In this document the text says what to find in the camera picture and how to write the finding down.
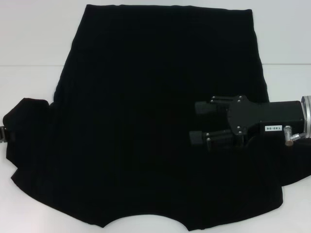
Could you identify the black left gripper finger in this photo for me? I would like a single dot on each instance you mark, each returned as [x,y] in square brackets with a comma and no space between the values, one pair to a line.
[5,134]

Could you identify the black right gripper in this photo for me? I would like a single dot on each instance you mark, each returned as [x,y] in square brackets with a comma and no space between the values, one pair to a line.
[272,111]

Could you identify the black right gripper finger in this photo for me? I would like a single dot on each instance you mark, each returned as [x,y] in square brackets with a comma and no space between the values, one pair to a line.
[196,138]

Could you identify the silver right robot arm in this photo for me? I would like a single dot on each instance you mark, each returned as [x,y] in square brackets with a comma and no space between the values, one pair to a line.
[307,114]

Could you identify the black shirt with FREE print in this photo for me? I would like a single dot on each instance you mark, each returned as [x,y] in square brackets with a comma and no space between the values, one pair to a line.
[145,109]

